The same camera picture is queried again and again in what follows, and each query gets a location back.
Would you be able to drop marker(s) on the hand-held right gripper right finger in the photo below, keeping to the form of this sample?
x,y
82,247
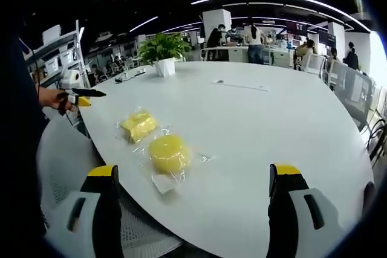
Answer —
x,y
287,215

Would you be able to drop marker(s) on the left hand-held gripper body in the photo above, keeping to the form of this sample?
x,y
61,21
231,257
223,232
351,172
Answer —
x,y
71,78

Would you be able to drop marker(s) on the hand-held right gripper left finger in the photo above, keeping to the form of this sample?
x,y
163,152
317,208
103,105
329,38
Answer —
x,y
102,215

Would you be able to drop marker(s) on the rectangular yellow silicone block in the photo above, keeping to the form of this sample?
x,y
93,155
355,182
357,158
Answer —
x,y
139,126

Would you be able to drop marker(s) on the round yellow silicone block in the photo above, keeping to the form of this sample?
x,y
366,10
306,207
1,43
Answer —
x,y
169,153

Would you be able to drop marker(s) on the person's left hand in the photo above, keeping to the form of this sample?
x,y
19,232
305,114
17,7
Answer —
x,y
51,99

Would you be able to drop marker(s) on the white storage shelf rack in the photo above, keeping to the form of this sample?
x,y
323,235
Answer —
x,y
60,55

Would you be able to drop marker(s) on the small black table object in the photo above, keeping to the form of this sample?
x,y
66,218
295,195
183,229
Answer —
x,y
118,80

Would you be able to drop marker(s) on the white mesh office chair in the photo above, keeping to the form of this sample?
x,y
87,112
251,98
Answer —
x,y
69,155

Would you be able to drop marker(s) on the white faceted plant pot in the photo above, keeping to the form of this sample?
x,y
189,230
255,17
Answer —
x,y
165,67

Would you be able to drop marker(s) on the black chair armrest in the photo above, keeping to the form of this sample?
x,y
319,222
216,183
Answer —
x,y
369,200

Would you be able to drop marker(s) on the green potted plant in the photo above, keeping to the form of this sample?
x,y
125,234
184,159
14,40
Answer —
x,y
163,46

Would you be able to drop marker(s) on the person's dark clothing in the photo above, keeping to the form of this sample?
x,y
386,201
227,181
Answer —
x,y
18,164

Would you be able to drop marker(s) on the grey office partition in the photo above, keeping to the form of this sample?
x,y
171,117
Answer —
x,y
353,89

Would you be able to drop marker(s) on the white background desk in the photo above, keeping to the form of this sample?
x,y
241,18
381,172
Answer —
x,y
229,52

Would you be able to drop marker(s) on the black frame chair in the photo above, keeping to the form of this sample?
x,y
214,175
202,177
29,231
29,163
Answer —
x,y
378,140

